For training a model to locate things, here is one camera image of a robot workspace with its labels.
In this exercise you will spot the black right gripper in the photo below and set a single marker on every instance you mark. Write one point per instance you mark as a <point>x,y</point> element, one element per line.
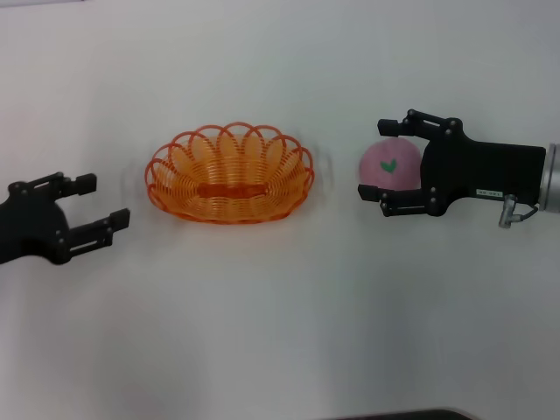
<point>485,172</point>

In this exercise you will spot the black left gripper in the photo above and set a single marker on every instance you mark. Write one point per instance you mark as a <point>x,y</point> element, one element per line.
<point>30,227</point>

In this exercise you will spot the pink plush peach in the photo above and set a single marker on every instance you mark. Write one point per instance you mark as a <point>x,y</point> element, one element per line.
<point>389,175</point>

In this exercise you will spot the orange plastic woven basket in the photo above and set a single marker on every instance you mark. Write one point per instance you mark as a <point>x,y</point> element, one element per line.
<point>227,188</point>

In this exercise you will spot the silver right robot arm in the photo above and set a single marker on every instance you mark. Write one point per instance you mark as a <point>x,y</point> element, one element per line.
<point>551,179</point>

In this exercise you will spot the dark robot torso edge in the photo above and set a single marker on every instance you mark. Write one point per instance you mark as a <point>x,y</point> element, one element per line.
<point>402,415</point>

